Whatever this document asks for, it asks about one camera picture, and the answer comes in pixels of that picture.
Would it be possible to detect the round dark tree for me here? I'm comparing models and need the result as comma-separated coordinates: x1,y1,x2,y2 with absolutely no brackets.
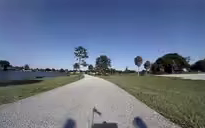
94,54,113,76

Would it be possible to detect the tall thin pine tree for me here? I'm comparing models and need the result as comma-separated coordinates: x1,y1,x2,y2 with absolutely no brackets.
73,45,90,74

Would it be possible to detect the pale concrete path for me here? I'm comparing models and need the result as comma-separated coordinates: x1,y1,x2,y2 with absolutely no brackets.
0,73,183,128

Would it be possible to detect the palm tree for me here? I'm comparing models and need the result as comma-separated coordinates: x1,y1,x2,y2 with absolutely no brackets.
133,55,144,77
143,60,152,75

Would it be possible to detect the wide grass lawn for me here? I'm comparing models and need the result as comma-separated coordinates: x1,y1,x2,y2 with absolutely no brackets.
98,73,205,128

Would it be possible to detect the robot's own part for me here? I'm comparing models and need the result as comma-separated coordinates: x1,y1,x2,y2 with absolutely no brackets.
132,116,148,128

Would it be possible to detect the large broad dark tree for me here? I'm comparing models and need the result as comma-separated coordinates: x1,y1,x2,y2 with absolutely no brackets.
149,52,192,75

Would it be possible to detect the grass strip beside lake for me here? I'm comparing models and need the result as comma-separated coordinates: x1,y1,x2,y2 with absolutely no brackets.
0,73,85,108

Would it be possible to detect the pale road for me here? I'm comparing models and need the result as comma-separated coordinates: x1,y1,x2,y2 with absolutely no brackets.
154,72,205,82

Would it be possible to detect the lake water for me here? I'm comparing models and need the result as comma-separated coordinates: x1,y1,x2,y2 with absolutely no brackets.
0,69,69,83

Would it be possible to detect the distant shore tree line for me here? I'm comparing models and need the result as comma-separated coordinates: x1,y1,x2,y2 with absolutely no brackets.
0,58,69,73

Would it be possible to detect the clump of trees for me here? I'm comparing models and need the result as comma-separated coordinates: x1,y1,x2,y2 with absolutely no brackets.
190,53,205,73

